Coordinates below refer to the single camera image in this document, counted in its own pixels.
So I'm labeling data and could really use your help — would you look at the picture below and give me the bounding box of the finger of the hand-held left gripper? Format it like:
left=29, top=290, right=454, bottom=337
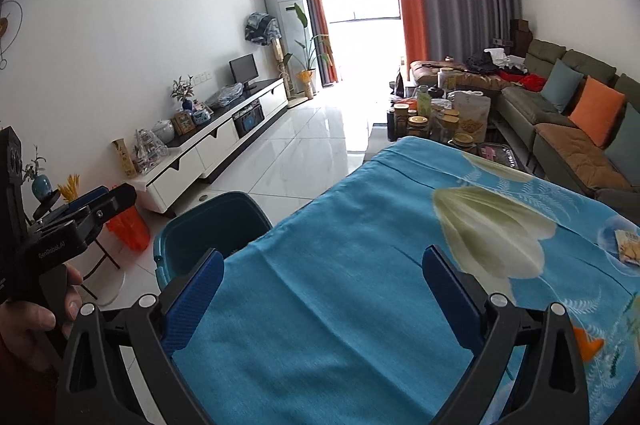
left=75, top=184, right=137, bottom=231
left=64, top=186, right=110, bottom=212

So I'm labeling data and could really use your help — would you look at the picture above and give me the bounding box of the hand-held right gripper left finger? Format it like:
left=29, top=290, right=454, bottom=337
left=55, top=249, right=225, bottom=425

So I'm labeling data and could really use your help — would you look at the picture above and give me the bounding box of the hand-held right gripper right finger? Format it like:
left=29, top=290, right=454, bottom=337
left=422, top=245, right=588, bottom=425

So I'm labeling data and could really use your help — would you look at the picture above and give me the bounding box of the teal plastic bin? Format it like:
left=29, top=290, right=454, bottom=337
left=152, top=191, right=273, bottom=293

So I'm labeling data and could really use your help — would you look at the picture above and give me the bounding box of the person's left forearm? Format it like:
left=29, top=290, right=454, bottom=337
left=0, top=340, right=63, bottom=425

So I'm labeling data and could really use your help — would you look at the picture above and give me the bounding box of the person's left hand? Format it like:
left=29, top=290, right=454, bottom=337
left=0, top=266, right=84, bottom=373

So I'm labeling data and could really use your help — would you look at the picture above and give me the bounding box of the yellow dried bunch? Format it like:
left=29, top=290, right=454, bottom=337
left=57, top=174, right=82, bottom=204

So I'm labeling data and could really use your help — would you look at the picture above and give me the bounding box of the orange plastic bag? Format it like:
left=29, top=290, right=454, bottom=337
left=105, top=205, right=151, bottom=252

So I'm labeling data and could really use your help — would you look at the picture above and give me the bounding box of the blue vase with twig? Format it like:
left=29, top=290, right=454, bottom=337
left=22, top=145, right=57, bottom=202

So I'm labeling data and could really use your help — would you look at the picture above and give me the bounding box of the glass ornament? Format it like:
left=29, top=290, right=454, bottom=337
left=132, top=129, right=168, bottom=171

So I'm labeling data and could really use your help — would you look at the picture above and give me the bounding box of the white ceramic jar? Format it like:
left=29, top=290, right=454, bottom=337
left=152, top=119, right=176, bottom=143

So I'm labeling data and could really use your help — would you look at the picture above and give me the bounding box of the blue floral tablecloth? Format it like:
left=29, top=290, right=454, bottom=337
left=170, top=136, right=640, bottom=425

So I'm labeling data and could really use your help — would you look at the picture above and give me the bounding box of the white black TV cabinet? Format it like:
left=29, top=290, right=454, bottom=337
left=125, top=78, right=290, bottom=216

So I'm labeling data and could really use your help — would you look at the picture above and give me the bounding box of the blue vase with flowers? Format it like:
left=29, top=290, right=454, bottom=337
left=170, top=75, right=197, bottom=111

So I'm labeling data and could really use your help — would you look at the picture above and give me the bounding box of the dark coffee table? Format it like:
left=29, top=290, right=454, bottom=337
left=385, top=80, right=531, bottom=171

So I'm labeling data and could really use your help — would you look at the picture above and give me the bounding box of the patterned tray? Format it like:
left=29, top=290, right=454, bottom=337
left=475, top=144, right=521, bottom=168

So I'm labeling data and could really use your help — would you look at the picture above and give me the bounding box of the clear plastic bag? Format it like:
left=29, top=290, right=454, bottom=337
left=207, top=84, right=246, bottom=108

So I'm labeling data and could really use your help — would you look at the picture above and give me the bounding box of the black built-in appliance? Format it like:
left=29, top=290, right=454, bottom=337
left=232, top=100, right=265, bottom=138

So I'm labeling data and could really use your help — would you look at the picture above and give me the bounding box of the group of glass jars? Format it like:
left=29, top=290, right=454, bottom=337
left=390, top=98, right=476, bottom=145

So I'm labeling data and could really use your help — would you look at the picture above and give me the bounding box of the small snack packet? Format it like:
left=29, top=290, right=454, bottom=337
left=614, top=229, right=640, bottom=265

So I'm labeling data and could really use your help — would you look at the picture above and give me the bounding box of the black monitor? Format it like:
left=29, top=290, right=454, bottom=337
left=229, top=54, right=260, bottom=88

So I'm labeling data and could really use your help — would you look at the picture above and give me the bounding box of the green brown sectional sofa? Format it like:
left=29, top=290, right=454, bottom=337
left=410, top=38, right=640, bottom=226

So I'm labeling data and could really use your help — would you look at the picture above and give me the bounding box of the red cloth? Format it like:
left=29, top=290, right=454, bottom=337
left=500, top=72, right=548, bottom=92

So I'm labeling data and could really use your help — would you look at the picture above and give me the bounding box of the grey-blue cushion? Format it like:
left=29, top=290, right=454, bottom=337
left=602, top=115, right=640, bottom=186
left=541, top=58, right=585, bottom=113

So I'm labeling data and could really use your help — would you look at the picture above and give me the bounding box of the cloth-covered standing fan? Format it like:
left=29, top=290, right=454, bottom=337
left=244, top=11, right=285, bottom=96

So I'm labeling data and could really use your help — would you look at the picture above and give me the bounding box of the orange cushion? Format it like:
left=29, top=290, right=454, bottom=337
left=568, top=76, right=627, bottom=148

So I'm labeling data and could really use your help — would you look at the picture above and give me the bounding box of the pile of dark clothes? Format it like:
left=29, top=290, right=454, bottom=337
left=465, top=48, right=526, bottom=75

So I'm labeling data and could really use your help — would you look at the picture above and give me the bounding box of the tall leafy houseplant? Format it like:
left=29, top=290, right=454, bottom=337
left=287, top=2, right=333, bottom=98

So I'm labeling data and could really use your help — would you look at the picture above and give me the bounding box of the white standing air conditioner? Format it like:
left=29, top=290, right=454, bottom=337
left=262, top=0, right=308, bottom=98

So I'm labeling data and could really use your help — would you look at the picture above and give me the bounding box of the narrow orange grey curtain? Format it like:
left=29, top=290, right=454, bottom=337
left=274, top=0, right=341, bottom=86

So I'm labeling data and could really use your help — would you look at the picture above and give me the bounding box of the wooden photo frame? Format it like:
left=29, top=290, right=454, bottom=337
left=171, top=112, right=196, bottom=136

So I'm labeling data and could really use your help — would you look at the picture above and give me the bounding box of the metal wall ornament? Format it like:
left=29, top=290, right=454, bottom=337
left=0, top=0, right=23, bottom=71

